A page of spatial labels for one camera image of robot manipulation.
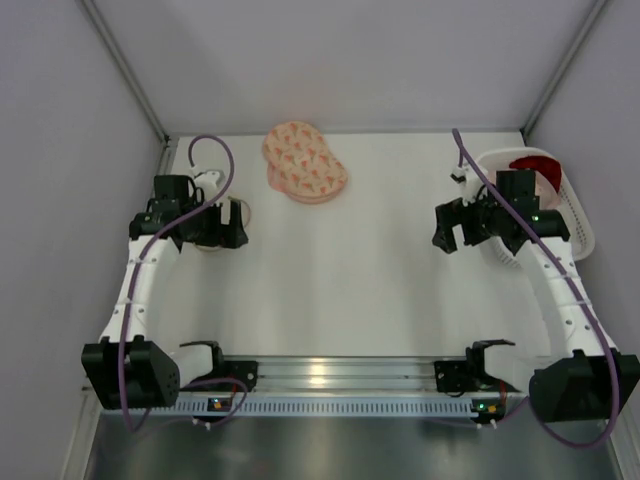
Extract white round mesh laundry bag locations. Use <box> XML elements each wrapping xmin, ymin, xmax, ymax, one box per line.
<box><xmin>197</xmin><ymin>199</ymin><xmax>251</xmax><ymax>250</ymax></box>

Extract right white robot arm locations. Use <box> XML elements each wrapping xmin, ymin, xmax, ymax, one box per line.
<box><xmin>432</xmin><ymin>167</ymin><xmax>639</xmax><ymax>423</ymax></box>

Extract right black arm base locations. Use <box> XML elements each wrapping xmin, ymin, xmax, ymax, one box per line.
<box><xmin>433</xmin><ymin>360</ymin><xmax>495</xmax><ymax>397</ymax></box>

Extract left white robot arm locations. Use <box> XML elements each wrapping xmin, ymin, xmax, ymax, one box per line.
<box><xmin>81</xmin><ymin>170</ymin><xmax>248</xmax><ymax>410</ymax></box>

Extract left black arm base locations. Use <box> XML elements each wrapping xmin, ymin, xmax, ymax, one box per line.
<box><xmin>213</xmin><ymin>358</ymin><xmax>259</xmax><ymax>394</ymax></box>

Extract pink floral laundry bag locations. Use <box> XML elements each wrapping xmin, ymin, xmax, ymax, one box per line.
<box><xmin>262</xmin><ymin>121</ymin><xmax>349</xmax><ymax>204</ymax></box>

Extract white plastic laundry basket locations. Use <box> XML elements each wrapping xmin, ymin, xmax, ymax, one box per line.
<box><xmin>476</xmin><ymin>147</ymin><xmax>596</xmax><ymax>261</ymax></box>

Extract pink garment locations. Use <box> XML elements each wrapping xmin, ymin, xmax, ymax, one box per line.
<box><xmin>535</xmin><ymin>172</ymin><xmax>562</xmax><ymax>210</ymax></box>

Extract red garment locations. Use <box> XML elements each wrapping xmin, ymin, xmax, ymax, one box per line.
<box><xmin>509</xmin><ymin>155</ymin><xmax>563</xmax><ymax>194</ymax></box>

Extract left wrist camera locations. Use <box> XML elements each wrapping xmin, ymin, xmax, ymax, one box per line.
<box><xmin>194</xmin><ymin>170</ymin><xmax>225</xmax><ymax>197</ymax></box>

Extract aluminium mounting rail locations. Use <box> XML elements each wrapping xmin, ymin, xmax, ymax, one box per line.
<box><xmin>219</xmin><ymin>355</ymin><xmax>531</xmax><ymax>396</ymax></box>

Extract white slotted cable duct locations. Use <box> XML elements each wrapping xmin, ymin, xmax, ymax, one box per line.
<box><xmin>173</xmin><ymin>397</ymin><xmax>503</xmax><ymax>418</ymax></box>

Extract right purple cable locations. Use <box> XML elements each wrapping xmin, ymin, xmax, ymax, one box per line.
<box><xmin>451</xmin><ymin>128</ymin><xmax>624</xmax><ymax>449</ymax></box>

